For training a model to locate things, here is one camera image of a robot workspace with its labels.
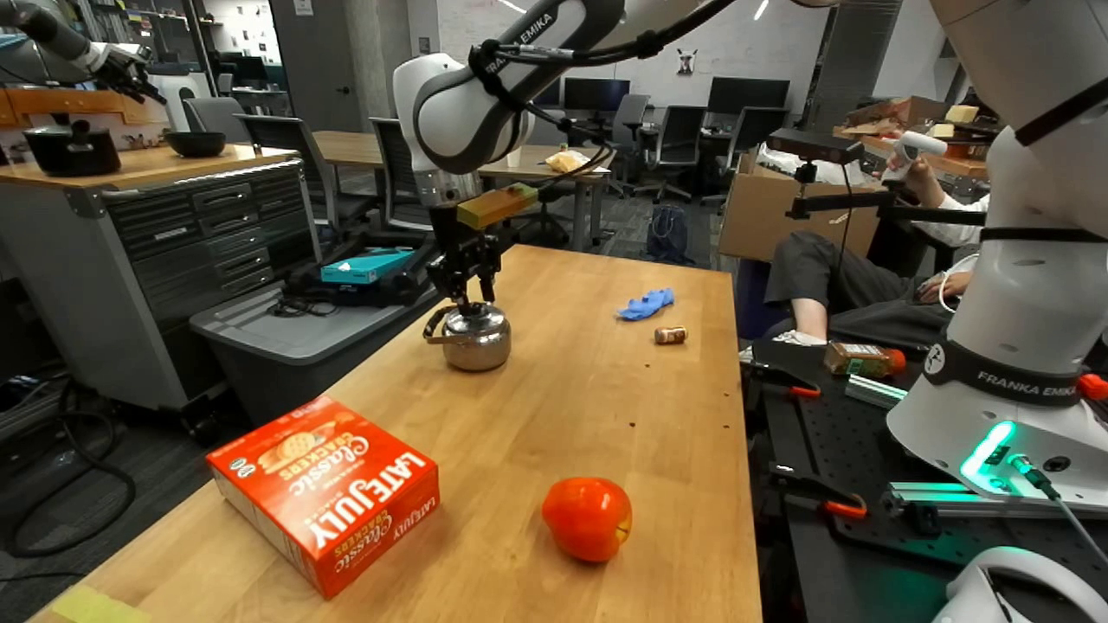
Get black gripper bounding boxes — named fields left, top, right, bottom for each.
left=427, top=205, right=513, bottom=313

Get silver metal cup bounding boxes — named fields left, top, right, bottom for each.
left=445, top=296, right=505, bottom=322

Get silver metal kettle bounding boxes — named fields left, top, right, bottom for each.
left=420, top=303, right=516, bottom=376

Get black pot with lid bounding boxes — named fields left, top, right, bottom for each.
left=23, top=117, right=124, bottom=182

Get teal case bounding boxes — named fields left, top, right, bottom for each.
left=319, top=247, right=420, bottom=287

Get grey mesh office chair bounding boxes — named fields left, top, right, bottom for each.
left=240, top=110, right=339, bottom=226
left=369, top=115, right=442, bottom=236

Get blue rubber glove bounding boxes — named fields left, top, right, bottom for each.
left=617, top=287, right=679, bottom=325

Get grey plastic storage tote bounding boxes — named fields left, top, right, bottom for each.
left=185, top=244, right=445, bottom=427

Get dark blue bag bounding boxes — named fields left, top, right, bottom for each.
left=645, top=205, right=691, bottom=266

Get orange cracker box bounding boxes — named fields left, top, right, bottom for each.
left=204, top=395, right=442, bottom=603

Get red tomato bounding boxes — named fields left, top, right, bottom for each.
left=541, top=476, right=638, bottom=569

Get black bowl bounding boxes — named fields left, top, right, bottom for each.
left=161, top=127, right=227, bottom=162

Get cardboard box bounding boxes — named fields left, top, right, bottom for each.
left=716, top=168, right=894, bottom=266

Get black computer monitor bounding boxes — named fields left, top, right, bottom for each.
left=707, top=76, right=797, bottom=117

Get grey tool cabinet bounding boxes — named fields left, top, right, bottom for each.
left=0, top=146, right=326, bottom=417

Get seated person in dark trousers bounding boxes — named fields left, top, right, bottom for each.
left=757, top=126, right=996, bottom=349

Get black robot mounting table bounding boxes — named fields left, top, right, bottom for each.
left=744, top=342, right=1108, bottom=623

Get white handheld controller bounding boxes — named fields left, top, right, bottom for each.
left=894, top=127, right=951, bottom=168

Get yellow sponge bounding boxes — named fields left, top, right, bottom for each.
left=46, top=584, right=152, bottom=623

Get white headset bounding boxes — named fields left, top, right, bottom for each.
left=931, top=544, right=1108, bottom=623

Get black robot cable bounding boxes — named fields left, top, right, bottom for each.
left=464, top=0, right=742, bottom=85

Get black orange-handled clamp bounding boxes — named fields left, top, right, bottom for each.
left=767, top=463, right=871, bottom=528
left=744, top=362, right=828, bottom=405

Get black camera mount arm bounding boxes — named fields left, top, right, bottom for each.
left=781, top=159, right=996, bottom=249

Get black floor cables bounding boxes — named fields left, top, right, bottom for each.
left=0, top=376, right=146, bottom=566

